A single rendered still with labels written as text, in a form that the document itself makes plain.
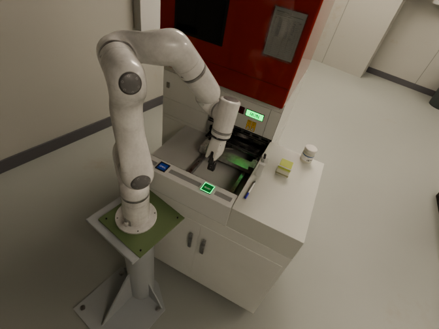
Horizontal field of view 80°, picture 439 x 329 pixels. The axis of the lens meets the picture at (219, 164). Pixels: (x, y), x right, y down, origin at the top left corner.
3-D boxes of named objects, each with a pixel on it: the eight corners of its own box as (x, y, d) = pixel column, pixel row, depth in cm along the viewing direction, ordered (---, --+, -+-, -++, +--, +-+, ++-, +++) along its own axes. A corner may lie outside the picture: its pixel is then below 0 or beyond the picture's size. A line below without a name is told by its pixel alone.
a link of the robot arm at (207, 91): (164, 68, 89) (206, 117, 114) (190, 85, 80) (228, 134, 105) (182, 49, 90) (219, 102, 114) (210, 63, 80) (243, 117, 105)
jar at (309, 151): (300, 154, 160) (306, 142, 154) (311, 158, 158) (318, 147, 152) (298, 160, 155) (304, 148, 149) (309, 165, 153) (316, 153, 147)
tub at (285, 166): (277, 166, 148) (281, 156, 144) (290, 171, 147) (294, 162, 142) (274, 173, 143) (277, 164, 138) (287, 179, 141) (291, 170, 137)
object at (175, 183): (146, 170, 149) (145, 151, 139) (232, 213, 137) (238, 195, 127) (135, 180, 142) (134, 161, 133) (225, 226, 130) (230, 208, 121)
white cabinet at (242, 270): (178, 198, 243) (185, 125, 188) (275, 246, 222) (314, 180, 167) (132, 252, 197) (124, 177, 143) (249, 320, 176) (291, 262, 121)
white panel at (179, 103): (164, 113, 194) (165, 60, 167) (265, 156, 176) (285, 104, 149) (162, 115, 192) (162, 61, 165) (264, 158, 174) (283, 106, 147)
